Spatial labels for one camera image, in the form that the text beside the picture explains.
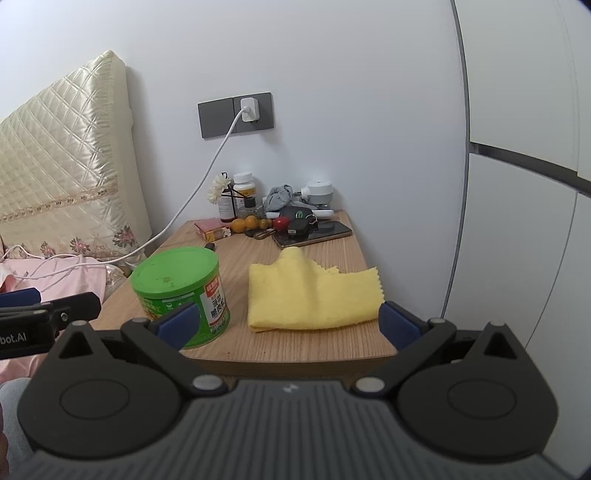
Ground green lidded can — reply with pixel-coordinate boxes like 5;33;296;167
130;247;230;349

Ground yellow cleaning cloth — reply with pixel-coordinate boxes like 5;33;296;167
247;247;385;332

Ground pink bedding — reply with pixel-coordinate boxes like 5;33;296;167
0;255;108;384

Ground quilted cream headboard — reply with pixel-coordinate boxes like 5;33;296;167
1;51;152;263

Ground red cigarette box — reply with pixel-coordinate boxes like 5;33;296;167
193;218;232;243

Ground white wardrobe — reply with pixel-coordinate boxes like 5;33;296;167
445;1;590;475

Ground white diffuser flowers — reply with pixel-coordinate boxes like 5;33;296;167
207;172;231;204

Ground black smartphone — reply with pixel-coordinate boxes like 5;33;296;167
273;220;353;249

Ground black car key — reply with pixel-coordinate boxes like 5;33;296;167
287;216;317;239

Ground red bead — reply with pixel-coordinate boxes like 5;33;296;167
273;216;290;231

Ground black green pouch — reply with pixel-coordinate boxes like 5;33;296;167
280;205;315;222

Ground white pill bottle yellow label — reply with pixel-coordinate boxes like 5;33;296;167
232;172;256;216

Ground white round device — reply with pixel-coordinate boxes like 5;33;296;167
301;181;335;219

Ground grey crumpled cloth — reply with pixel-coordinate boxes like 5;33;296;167
263;184;294;212

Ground white charger plug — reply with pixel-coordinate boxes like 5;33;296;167
239;97;259;123

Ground white charging cable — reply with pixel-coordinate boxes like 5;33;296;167
0;106;253;283

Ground orange gourd bead string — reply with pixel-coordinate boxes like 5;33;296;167
229;214;275;240

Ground grey wall socket panel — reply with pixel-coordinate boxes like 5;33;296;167
197;92;274;139

